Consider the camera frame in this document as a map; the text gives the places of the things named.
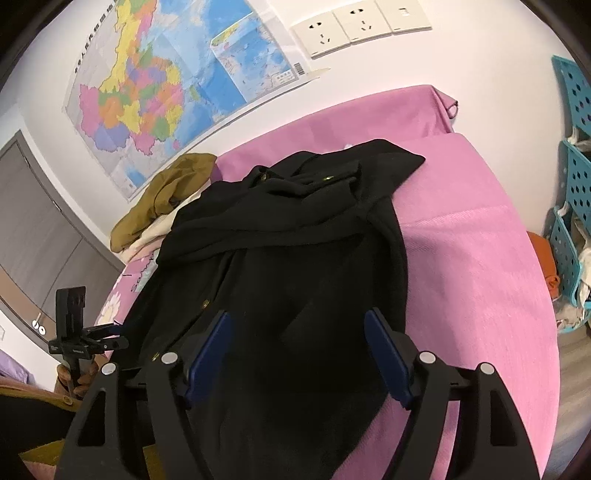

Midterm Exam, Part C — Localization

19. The beige garment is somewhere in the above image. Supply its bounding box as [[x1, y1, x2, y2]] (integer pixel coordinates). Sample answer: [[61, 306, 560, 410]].
[[122, 217, 178, 266]]

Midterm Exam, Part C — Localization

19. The purple cloth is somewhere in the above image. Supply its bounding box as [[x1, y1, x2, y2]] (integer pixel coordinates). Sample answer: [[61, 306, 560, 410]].
[[0, 348, 35, 386]]

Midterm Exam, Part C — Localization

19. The teal perforated basket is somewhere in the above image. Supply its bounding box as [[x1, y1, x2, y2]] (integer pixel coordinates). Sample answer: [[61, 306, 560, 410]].
[[551, 55, 591, 137], [547, 205, 591, 308], [560, 140, 591, 217]]

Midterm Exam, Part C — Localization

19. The grey wardrobe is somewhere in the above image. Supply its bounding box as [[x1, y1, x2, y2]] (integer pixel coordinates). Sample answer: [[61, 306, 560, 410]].
[[0, 129, 126, 344]]

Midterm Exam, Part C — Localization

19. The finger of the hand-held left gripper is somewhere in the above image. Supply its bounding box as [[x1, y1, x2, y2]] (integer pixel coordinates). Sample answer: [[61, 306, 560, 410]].
[[84, 323, 123, 341], [90, 336, 130, 354]]

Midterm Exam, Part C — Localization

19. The person's left forearm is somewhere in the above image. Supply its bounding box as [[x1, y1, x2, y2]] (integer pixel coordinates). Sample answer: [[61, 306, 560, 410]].
[[0, 378, 81, 480]]

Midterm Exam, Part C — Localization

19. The white wall switch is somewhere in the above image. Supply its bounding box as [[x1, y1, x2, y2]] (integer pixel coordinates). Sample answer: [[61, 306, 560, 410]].
[[375, 0, 433, 35]]

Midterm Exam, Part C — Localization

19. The mustard garment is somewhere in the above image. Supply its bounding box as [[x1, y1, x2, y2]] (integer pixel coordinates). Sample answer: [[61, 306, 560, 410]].
[[110, 153, 218, 254]]

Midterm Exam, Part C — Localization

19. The pink daisy print blanket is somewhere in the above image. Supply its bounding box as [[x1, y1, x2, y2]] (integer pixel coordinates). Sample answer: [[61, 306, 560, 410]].
[[95, 84, 561, 480]]

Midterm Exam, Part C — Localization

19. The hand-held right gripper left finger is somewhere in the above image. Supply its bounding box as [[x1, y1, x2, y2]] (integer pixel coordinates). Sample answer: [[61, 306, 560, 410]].
[[55, 310, 234, 480]]

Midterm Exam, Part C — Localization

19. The black garment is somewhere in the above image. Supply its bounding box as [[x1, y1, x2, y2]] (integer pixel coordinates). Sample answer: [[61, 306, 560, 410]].
[[113, 138, 426, 480]]

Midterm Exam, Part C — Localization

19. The colourful wall map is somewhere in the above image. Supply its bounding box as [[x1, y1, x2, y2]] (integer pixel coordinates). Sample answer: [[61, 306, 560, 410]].
[[62, 0, 298, 201]]

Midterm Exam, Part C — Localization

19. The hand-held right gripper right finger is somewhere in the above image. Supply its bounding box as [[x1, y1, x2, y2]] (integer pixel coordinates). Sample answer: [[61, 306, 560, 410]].
[[363, 308, 541, 480]]

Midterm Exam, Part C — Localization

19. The white wall socket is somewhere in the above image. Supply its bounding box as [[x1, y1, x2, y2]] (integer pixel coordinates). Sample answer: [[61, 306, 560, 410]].
[[333, 0, 393, 44], [290, 11, 350, 59]]

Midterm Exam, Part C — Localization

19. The orange cloth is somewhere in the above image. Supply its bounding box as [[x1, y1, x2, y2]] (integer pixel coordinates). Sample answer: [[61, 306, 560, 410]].
[[527, 231, 561, 292]]

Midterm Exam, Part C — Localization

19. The person's left hand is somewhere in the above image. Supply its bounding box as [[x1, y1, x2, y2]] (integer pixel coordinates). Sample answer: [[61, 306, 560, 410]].
[[56, 357, 100, 398]]

